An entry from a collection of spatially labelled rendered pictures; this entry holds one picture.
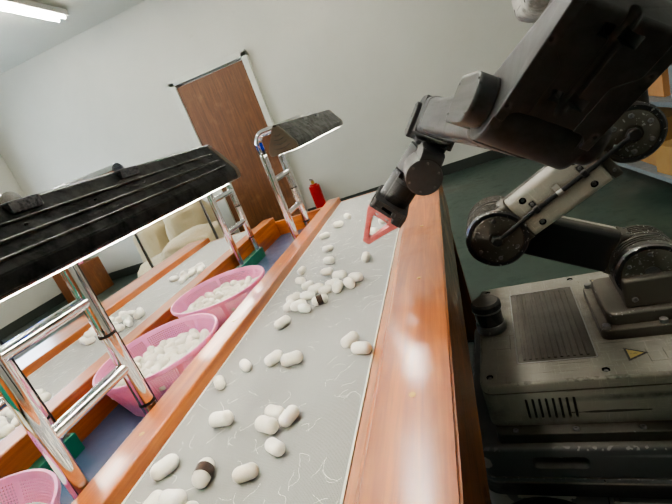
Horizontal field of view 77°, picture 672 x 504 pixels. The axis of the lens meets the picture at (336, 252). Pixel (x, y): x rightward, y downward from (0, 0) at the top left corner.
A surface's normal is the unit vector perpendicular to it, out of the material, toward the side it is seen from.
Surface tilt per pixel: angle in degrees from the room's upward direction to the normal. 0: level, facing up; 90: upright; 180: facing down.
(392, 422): 0
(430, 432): 0
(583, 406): 90
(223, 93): 90
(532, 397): 90
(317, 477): 0
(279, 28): 90
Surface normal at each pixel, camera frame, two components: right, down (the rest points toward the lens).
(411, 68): -0.15, 0.36
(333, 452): -0.33, -0.90
